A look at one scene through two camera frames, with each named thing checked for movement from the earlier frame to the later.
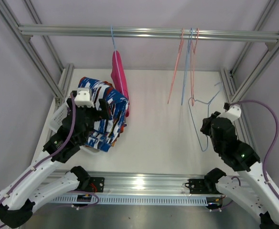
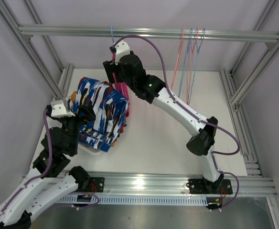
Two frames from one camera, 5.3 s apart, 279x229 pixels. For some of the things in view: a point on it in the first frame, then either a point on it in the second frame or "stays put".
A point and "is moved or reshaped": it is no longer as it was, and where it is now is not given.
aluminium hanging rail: (28, 31) stays put
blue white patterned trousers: (105, 131) stays put
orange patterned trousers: (115, 124) → (73, 96)
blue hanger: (187, 67) is moved or reshaped
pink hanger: (178, 56) stays put
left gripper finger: (104, 113) → (87, 112)
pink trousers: (118, 78) stays put
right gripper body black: (205, 128) → (111, 67)
